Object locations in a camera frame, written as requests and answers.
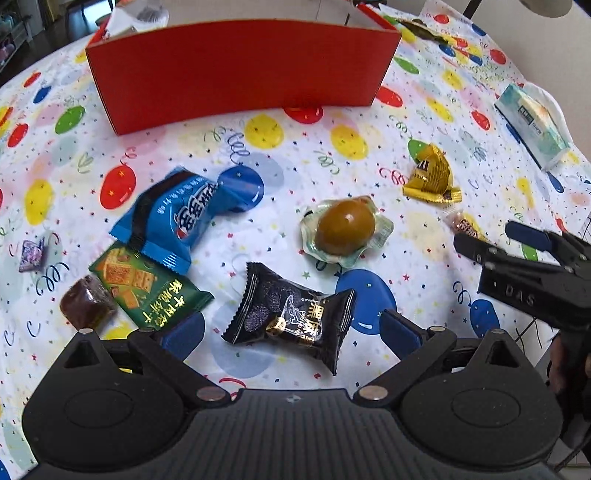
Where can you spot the red cardboard box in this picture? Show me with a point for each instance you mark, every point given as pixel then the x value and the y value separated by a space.
pixel 220 57

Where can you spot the grey desk lamp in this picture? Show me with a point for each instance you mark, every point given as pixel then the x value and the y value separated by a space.
pixel 554 8

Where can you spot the brown jelly cube candy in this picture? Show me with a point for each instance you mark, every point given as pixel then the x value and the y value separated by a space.
pixel 87 304

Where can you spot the small pink candy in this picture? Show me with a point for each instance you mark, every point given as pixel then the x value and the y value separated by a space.
pixel 461 222

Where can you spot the yellow gold candy packet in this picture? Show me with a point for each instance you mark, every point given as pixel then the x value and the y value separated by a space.
pixel 432 180

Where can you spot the person's right hand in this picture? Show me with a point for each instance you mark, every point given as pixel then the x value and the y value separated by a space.
pixel 569 372

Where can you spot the silver white snack bag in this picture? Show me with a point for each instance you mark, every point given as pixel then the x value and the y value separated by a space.
pixel 136 16

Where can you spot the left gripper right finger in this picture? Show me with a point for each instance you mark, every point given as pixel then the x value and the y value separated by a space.
pixel 421 353

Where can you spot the black cookie packet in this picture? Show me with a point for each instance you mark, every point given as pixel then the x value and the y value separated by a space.
pixel 273 307

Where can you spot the purple candy wrapper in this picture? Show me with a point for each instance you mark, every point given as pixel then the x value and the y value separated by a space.
pixel 32 255

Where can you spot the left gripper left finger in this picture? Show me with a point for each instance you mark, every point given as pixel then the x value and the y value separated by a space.
pixel 162 354

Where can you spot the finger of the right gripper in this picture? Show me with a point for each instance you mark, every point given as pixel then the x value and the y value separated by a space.
pixel 566 248
pixel 477 250

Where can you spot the tissue pack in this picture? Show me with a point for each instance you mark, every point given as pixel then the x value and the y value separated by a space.
pixel 538 121

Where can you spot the braised egg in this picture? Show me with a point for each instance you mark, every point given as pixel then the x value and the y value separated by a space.
pixel 340 231

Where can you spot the blue snack packet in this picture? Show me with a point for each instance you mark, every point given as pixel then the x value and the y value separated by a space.
pixel 167 220

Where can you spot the green cracker packet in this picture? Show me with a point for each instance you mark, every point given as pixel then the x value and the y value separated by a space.
pixel 150 294

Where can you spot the balloon pattern tablecloth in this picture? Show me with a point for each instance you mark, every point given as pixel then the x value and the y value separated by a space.
pixel 67 178

